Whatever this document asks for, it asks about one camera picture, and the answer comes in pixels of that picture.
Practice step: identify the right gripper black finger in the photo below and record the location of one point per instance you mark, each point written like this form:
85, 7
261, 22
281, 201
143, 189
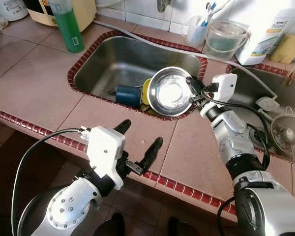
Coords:
196, 99
192, 83

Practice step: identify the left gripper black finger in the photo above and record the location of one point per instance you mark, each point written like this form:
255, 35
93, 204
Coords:
122, 126
151, 153

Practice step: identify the teal plastic cup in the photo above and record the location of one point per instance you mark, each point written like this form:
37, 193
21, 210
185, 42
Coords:
128, 97

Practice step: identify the yellow plastic bowl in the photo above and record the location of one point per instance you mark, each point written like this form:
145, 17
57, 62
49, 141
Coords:
145, 93

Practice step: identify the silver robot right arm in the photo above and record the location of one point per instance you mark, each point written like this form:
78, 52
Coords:
255, 172

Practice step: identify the stainless steel sink basin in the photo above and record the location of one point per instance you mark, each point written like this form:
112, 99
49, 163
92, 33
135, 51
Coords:
113, 61
250, 86

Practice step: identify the translucent toothbrush mug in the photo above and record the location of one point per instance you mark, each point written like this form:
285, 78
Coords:
194, 35

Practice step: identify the clear plastic bucket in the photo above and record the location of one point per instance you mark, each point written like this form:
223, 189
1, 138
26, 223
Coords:
226, 42

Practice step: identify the black robot left foot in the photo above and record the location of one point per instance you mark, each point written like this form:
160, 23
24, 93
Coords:
109, 226

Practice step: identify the black robot foot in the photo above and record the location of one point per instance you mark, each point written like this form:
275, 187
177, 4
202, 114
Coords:
109, 226
184, 228

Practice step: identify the black robot right foot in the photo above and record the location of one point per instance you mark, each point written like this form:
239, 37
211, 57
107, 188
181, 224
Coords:
184, 228

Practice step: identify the white detergent bottle yellow cap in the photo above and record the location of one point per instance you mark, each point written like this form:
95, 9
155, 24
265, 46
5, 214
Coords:
263, 34

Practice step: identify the yellow sponge block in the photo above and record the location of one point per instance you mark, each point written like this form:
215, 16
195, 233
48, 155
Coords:
285, 49

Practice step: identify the green dish soap bottle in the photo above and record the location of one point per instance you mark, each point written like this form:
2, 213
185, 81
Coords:
69, 29

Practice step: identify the beige countertop appliance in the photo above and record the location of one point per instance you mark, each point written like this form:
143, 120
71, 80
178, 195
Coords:
88, 10

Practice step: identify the white plastic canister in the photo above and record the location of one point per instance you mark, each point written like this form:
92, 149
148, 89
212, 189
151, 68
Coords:
10, 7

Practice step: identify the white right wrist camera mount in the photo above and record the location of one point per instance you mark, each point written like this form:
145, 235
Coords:
221, 91

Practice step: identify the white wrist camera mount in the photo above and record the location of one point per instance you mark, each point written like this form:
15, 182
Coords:
221, 91
104, 152

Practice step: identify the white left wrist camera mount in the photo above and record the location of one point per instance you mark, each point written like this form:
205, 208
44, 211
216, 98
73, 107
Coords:
104, 152

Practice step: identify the chrome wall tap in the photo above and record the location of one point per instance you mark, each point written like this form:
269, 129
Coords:
162, 5

